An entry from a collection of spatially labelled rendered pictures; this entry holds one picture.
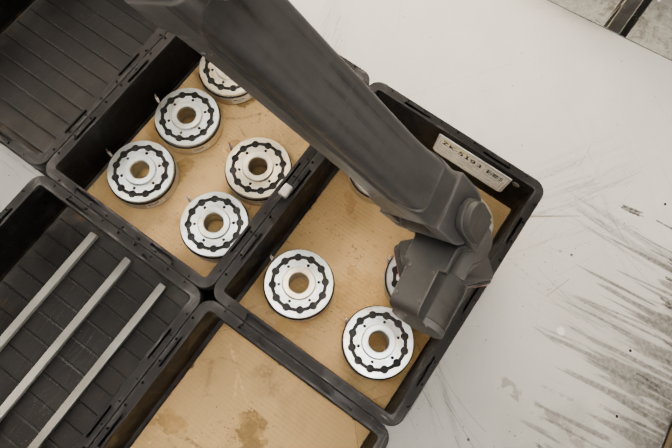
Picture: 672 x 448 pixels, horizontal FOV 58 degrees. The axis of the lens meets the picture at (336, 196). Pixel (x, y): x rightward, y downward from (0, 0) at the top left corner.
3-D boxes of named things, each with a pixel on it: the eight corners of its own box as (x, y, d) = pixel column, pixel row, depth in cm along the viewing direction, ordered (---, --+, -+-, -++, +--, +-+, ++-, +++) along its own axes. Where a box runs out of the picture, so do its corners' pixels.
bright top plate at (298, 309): (297, 236, 90) (297, 235, 89) (347, 281, 88) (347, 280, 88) (250, 286, 88) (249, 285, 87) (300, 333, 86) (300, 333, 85)
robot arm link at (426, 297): (481, 193, 54) (404, 174, 60) (421, 303, 51) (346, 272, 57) (514, 254, 63) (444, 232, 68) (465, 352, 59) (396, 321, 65)
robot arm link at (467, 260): (504, 225, 60) (454, 198, 61) (474, 284, 59) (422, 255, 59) (487, 242, 67) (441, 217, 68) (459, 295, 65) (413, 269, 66)
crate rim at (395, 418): (373, 84, 93) (375, 76, 90) (542, 192, 88) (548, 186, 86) (210, 296, 82) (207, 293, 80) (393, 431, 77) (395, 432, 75)
